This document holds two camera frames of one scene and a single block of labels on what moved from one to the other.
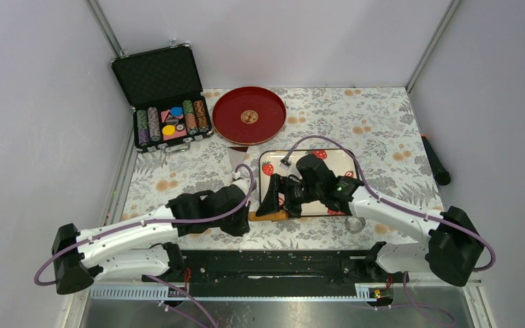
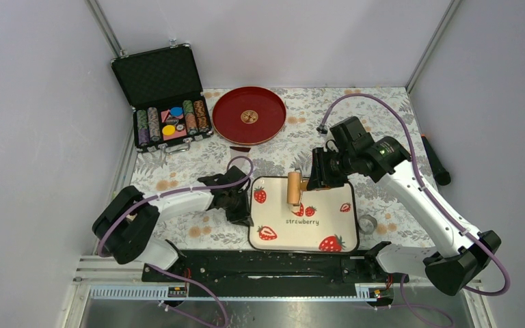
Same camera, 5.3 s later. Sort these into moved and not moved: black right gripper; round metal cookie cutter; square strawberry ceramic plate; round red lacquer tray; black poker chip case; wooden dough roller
Moved: square strawberry ceramic plate; round metal cookie cutter; black right gripper; wooden dough roller
Not moved: black poker chip case; round red lacquer tray
